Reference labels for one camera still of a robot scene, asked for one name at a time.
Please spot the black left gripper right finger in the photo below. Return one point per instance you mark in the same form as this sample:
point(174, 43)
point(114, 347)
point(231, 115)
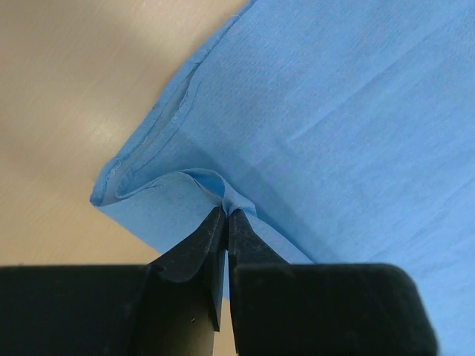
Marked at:
point(279, 308)

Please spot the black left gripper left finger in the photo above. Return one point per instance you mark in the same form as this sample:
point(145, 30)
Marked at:
point(170, 306)

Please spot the light blue shirt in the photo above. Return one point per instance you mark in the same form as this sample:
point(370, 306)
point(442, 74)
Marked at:
point(343, 129)

